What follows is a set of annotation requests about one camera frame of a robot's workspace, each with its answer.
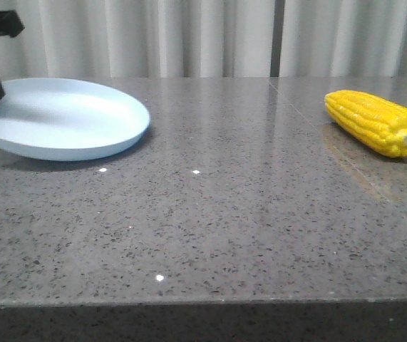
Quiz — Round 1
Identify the light blue plate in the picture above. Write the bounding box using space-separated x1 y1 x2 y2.
0 78 150 162

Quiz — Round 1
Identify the yellow corn cob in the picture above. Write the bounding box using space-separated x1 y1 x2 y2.
324 90 407 158

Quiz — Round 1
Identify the white curtain left panel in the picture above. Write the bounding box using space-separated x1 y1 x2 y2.
0 1 284 79

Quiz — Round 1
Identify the white curtain panel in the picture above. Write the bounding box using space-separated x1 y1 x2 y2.
0 1 284 79
279 1 407 77

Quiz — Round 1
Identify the white curtain right panel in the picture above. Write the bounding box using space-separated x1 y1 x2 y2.
279 1 407 77

